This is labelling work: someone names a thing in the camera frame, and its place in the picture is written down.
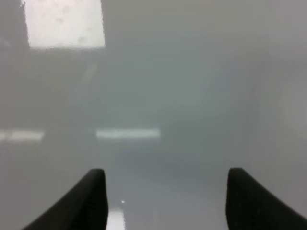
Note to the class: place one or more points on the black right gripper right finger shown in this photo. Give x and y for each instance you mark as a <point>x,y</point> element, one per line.
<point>250,206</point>

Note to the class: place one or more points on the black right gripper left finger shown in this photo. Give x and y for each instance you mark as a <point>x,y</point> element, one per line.
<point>84,207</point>

